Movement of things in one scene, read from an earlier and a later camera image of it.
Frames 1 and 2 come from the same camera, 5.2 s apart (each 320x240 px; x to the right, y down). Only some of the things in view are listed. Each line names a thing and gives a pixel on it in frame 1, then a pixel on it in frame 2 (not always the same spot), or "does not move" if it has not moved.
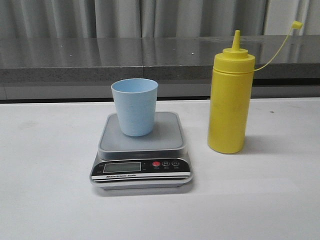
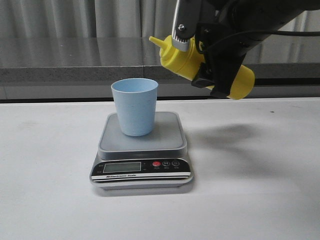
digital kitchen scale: [157, 161] does not move
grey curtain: [28, 19] does not move
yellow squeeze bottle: [231, 96] → [184, 64]
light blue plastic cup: [136, 100] does not move
